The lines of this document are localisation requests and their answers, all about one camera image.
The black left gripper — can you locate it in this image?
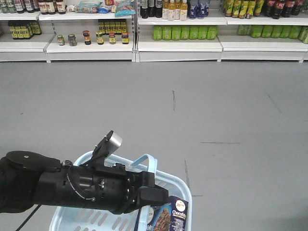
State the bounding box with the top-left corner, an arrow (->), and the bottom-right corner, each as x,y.
36,165 -> 169,214

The Chocofello cookie box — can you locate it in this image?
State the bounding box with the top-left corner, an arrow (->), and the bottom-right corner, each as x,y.
134,193 -> 192,231

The light blue plastic basket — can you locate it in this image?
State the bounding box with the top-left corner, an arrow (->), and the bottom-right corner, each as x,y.
49,154 -> 193,231

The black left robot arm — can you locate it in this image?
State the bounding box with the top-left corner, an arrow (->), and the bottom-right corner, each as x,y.
0,151 -> 169,215

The white store shelving unit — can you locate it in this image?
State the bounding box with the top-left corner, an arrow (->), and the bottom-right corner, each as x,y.
0,0 -> 308,64

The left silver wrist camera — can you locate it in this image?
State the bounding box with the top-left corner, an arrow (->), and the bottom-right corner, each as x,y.
89,130 -> 122,166

